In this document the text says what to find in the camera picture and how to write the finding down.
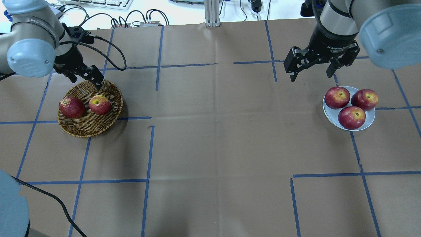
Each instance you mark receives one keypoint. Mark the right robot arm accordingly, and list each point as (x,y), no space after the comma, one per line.
(388,30)

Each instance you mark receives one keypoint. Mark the red apple on plate side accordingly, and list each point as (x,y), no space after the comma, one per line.
(365,99)

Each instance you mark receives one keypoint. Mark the brown wicker basket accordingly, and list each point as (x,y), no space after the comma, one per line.
(91,124)

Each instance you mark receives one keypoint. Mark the light blue plate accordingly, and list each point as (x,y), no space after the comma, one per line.
(332,114)

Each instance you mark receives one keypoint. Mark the yellow-red apple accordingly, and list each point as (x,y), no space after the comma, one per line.
(100,105)

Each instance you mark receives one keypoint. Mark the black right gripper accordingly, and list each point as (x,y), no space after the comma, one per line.
(332,42)

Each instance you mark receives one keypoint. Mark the aluminium frame post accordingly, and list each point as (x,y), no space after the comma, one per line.
(212,18)

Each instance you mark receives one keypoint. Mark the dark red apple in basket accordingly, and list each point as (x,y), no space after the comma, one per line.
(72,107)

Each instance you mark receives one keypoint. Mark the white keyboard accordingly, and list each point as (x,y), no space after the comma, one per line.
(106,4)

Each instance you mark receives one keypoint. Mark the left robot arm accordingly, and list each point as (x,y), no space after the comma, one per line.
(39,43)

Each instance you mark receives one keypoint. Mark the red apple on plate back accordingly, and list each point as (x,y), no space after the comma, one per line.
(337,97)

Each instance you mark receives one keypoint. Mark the red apple on plate front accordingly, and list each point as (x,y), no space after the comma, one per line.
(352,117)

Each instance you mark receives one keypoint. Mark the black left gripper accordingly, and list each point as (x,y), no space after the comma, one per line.
(69,59)

